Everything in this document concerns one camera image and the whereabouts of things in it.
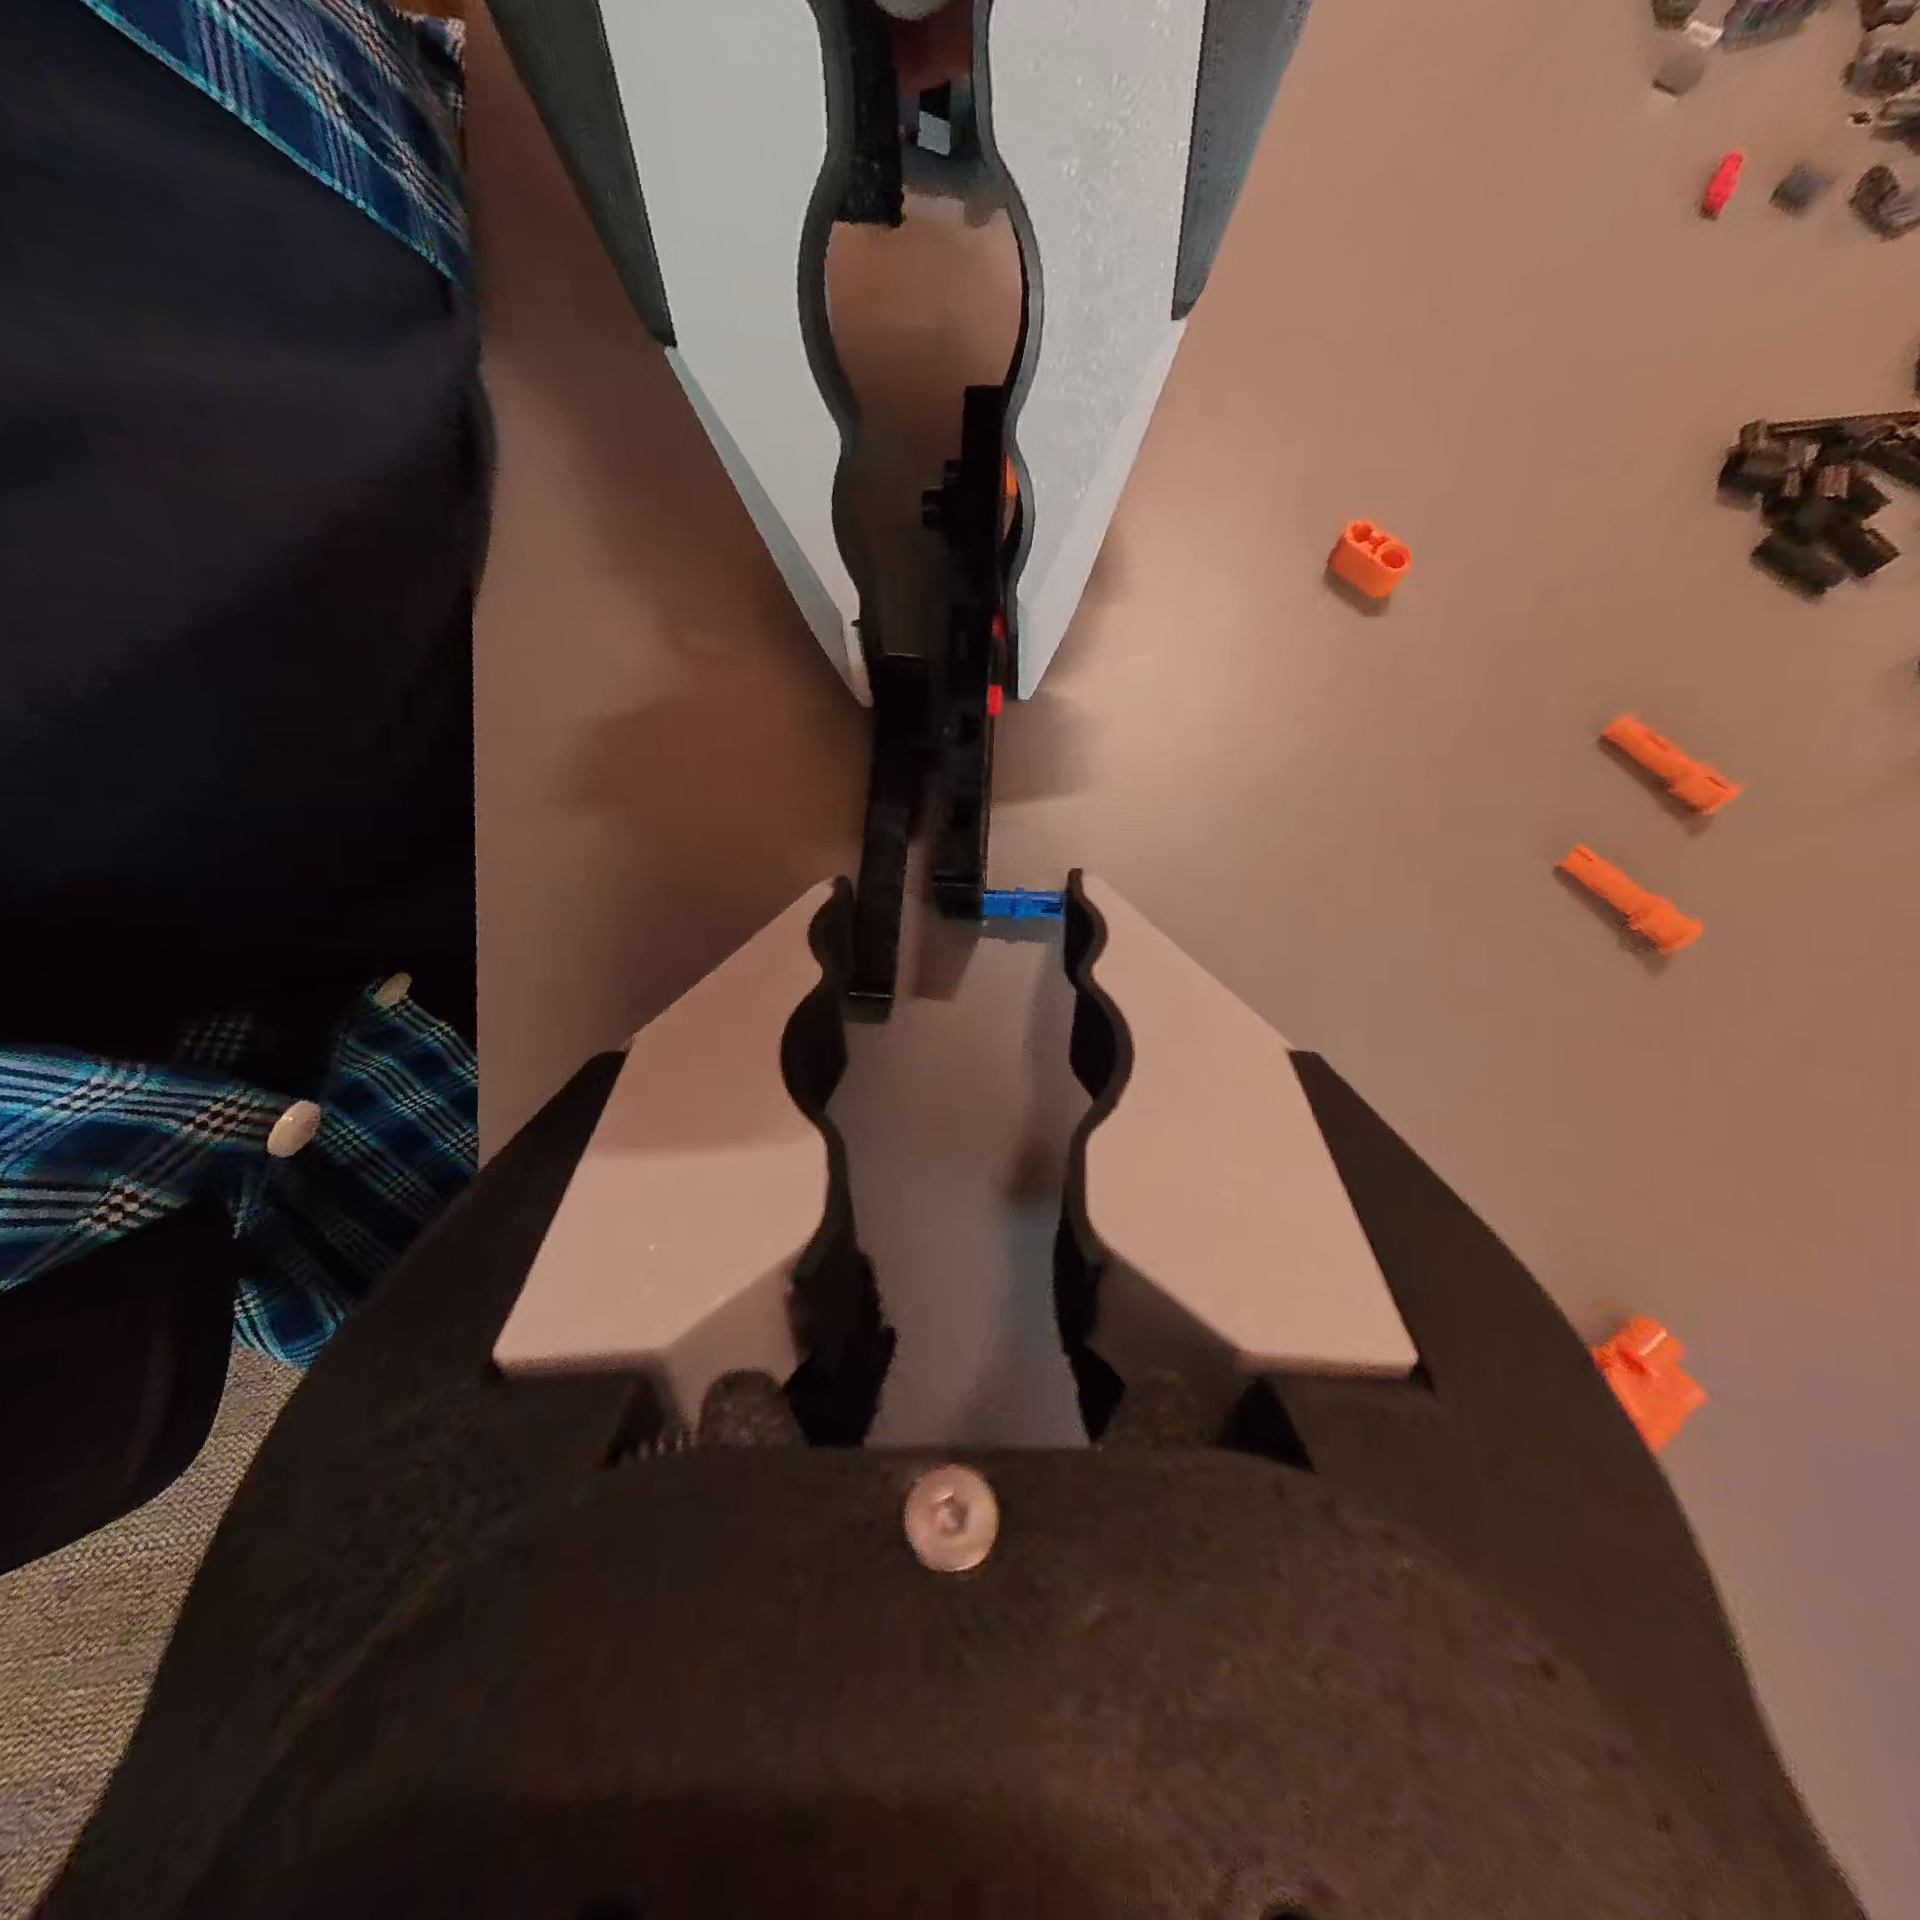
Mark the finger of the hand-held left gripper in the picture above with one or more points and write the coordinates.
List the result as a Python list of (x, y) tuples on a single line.
[(720, 225), (1096, 225)]

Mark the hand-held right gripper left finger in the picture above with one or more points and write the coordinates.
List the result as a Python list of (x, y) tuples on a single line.
[(674, 1200)]

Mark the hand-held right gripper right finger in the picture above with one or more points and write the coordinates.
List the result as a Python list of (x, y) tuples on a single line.
[(1229, 1200)]

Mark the short black lego beam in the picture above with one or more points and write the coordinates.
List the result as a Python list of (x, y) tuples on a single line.
[(885, 840)]

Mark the long black lego beam assembly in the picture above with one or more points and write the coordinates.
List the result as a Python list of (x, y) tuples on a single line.
[(967, 676)]

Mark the orange lego pin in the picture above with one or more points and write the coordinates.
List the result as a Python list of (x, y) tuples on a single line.
[(1665, 761), (1628, 896)]

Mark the orange two-hole lego connector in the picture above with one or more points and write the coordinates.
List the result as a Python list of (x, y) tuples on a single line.
[(1368, 564)]

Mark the orange lego T connector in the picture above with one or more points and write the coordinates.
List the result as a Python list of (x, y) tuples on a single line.
[(1651, 1388)]

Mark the small red lego piece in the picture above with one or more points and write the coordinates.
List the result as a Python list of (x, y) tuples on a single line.
[(1723, 183)]

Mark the pile of black lego pieces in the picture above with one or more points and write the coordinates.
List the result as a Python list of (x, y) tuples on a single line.
[(1816, 503)]

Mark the pile of grey lego pieces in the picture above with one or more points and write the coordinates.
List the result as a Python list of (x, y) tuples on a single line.
[(1881, 196)]

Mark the blue plaid shirt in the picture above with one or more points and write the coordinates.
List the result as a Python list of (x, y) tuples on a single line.
[(149, 1154)]

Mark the black chair armrest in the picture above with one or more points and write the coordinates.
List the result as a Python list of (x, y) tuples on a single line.
[(90, 1394)]

